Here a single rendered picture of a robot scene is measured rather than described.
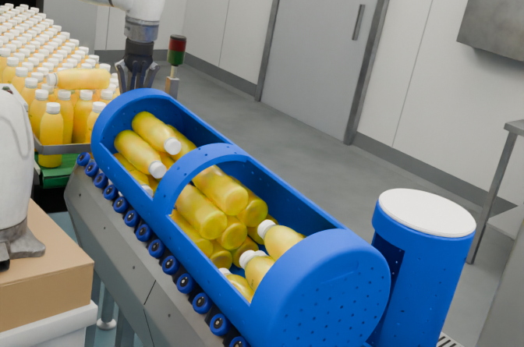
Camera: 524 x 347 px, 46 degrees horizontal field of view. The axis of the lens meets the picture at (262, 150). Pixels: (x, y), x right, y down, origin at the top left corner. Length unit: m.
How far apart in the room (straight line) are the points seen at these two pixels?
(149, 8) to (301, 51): 4.16
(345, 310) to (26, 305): 0.56
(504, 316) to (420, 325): 1.42
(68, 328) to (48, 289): 0.10
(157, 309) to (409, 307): 0.73
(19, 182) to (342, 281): 0.58
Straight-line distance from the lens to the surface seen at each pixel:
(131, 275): 1.58
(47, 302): 1.18
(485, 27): 4.54
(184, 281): 1.38
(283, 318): 1.06
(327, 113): 5.56
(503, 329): 0.46
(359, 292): 1.16
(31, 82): 2.17
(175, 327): 1.41
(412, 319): 1.85
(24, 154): 1.12
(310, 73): 5.67
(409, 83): 5.09
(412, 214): 1.78
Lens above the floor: 1.73
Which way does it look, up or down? 21 degrees down
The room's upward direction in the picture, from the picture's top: 11 degrees clockwise
